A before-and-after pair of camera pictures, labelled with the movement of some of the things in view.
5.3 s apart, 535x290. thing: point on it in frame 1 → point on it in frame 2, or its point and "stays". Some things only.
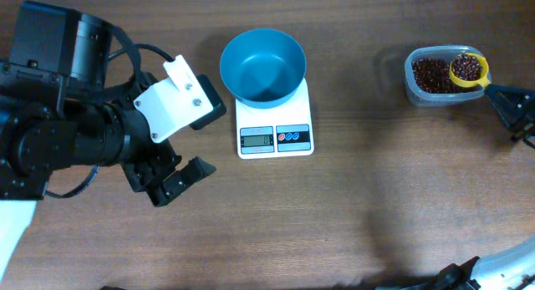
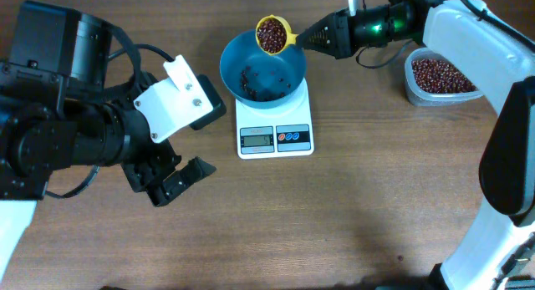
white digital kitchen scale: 285,130 stays
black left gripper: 171,154 stays
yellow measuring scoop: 482,81 → 273,34
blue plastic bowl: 263,68 stays
